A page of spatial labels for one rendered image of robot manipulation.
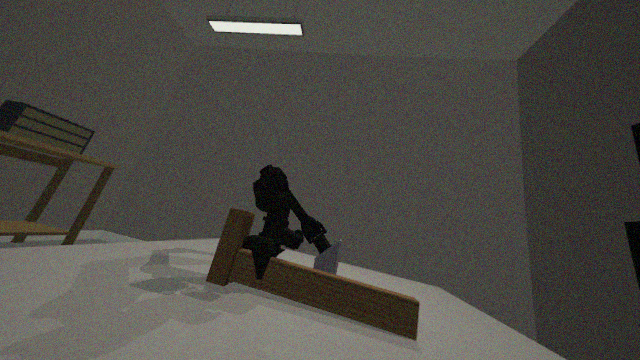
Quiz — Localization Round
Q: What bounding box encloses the wooden board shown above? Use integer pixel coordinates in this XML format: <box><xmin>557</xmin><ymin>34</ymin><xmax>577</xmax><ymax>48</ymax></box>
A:
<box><xmin>228</xmin><ymin>249</ymin><xmax>419</xmax><ymax>341</ymax></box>

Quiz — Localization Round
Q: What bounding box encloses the dark brown wooden post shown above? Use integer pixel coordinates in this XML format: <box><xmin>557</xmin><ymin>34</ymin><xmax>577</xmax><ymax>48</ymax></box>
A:
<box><xmin>206</xmin><ymin>208</ymin><xmax>255</xmax><ymax>286</ymax></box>

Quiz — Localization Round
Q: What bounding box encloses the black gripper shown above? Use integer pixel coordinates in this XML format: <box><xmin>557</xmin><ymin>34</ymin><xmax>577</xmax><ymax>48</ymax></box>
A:
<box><xmin>242</xmin><ymin>213</ymin><xmax>289</xmax><ymax>280</ymax></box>

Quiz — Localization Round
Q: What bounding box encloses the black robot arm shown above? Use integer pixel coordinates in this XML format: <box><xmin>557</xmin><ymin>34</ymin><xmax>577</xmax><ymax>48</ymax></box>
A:
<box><xmin>253</xmin><ymin>164</ymin><xmax>332</xmax><ymax>255</ymax></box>

